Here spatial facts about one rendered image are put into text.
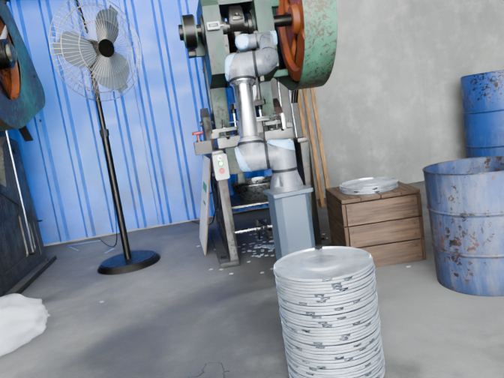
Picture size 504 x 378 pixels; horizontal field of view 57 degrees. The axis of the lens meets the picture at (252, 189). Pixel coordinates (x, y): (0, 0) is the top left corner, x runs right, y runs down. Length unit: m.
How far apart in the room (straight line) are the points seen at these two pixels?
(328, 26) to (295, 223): 1.07
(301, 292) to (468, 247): 0.85
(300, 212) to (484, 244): 0.73
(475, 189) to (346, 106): 2.48
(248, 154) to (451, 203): 0.85
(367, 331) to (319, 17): 1.68
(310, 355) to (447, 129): 3.52
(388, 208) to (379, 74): 2.23
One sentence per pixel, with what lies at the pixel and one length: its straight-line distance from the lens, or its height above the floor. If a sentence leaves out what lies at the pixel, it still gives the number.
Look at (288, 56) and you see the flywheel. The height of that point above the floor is 1.15.
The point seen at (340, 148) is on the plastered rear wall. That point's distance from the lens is 4.17.
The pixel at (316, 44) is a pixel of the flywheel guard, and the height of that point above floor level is 1.12.
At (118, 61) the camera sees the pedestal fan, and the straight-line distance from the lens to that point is 2.92.
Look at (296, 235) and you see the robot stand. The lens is 2.07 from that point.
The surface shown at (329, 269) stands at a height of 0.34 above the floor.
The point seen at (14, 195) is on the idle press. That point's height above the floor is 0.53.
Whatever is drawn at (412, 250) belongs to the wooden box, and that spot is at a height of 0.06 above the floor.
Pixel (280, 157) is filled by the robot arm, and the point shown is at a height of 0.60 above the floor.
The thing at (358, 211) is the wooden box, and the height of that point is 0.29.
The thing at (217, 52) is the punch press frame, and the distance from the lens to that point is 2.69.
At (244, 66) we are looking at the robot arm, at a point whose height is 1.02.
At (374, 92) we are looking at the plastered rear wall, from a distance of 4.30.
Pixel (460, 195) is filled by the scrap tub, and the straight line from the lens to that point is 1.88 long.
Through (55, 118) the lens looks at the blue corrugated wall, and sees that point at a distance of 4.01.
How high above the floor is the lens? 0.79
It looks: 9 degrees down
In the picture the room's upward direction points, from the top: 8 degrees counter-clockwise
